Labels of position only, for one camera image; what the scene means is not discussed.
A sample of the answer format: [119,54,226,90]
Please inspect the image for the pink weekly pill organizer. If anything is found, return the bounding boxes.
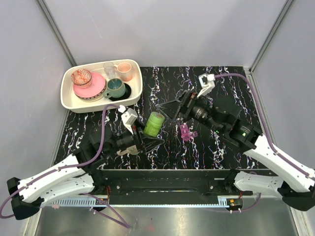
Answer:
[180,124,198,141]

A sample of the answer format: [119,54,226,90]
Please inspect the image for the clear drinking glass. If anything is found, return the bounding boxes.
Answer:
[103,61,118,80]

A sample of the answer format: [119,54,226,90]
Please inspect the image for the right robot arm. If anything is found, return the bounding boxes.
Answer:
[157,91,315,211]

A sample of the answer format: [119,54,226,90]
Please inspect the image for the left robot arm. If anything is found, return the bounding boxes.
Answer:
[7,125,165,220]

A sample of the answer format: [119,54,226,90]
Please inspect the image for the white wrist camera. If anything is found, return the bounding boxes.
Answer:
[197,73,215,98]
[118,105,138,134]

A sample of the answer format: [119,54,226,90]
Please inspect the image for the white plastic dish tub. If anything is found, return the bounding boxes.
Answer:
[60,59,143,113]

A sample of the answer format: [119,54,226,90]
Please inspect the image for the patterned plate under pink plate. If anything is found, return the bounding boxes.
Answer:
[75,85,106,102]

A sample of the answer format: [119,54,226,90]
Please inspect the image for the black saucer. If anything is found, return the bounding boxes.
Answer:
[109,83,132,101]

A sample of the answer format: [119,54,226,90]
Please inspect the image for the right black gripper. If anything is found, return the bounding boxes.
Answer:
[157,89,224,134]

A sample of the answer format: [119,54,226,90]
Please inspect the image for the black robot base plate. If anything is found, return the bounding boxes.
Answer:
[91,170,252,206]

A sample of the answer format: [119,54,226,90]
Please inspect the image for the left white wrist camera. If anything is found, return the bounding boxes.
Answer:
[118,105,138,134]

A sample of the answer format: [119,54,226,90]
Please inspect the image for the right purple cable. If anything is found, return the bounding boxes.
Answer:
[214,73,315,212]

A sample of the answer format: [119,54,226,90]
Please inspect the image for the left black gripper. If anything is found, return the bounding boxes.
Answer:
[104,119,165,156]

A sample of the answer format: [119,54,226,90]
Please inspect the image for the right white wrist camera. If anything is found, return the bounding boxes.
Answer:
[197,73,215,98]

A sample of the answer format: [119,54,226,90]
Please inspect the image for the teal ceramic mug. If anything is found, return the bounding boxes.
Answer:
[103,78,126,98]

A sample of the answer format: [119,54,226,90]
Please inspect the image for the cream ceramic mug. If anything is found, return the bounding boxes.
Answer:
[117,145,140,156]

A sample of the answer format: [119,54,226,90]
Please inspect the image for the pink ceramic mug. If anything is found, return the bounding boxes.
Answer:
[114,62,133,82]

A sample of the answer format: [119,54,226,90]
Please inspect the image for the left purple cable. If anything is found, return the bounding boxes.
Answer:
[0,104,131,228]

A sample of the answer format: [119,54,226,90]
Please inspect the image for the purple cable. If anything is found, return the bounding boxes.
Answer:
[214,73,315,212]
[0,104,131,228]

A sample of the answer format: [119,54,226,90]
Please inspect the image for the green pill bottle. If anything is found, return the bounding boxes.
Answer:
[144,112,165,137]

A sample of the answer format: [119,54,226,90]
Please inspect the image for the red patterned bowl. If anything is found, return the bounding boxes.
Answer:
[70,69,92,87]

